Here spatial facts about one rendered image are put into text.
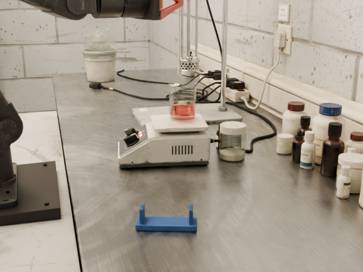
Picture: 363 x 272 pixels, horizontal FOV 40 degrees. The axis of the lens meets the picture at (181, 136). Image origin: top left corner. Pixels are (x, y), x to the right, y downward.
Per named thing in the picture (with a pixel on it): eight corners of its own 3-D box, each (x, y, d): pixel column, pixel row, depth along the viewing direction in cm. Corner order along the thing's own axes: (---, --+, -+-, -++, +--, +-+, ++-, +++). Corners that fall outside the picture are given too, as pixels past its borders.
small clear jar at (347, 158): (328, 187, 98) (331, 155, 96) (348, 181, 101) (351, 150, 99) (353, 197, 93) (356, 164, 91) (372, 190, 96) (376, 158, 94)
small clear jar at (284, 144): (283, 149, 120) (284, 132, 119) (295, 153, 118) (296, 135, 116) (272, 152, 118) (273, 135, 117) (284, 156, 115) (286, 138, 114)
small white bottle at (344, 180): (334, 196, 94) (336, 167, 92) (339, 192, 95) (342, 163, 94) (345, 200, 92) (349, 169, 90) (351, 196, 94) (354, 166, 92)
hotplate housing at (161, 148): (118, 170, 107) (116, 134, 105) (118, 150, 119) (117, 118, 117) (220, 165, 110) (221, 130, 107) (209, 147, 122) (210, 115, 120)
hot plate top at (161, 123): (153, 133, 106) (153, 128, 106) (150, 118, 118) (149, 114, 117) (209, 130, 107) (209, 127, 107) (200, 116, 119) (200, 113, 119)
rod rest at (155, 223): (135, 230, 81) (134, 210, 80) (138, 221, 84) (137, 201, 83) (196, 232, 80) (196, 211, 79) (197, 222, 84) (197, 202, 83)
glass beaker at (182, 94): (171, 124, 110) (170, 87, 108) (166, 117, 116) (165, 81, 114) (201, 123, 112) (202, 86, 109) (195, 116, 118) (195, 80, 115)
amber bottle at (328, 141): (341, 178, 102) (345, 127, 99) (318, 175, 104) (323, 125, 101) (342, 171, 106) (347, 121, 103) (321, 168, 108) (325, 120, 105)
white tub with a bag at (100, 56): (92, 85, 197) (89, 29, 191) (78, 79, 208) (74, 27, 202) (124, 81, 205) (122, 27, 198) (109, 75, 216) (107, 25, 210)
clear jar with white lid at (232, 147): (247, 162, 112) (248, 128, 109) (220, 162, 111) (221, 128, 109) (243, 153, 117) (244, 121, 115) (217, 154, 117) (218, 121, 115)
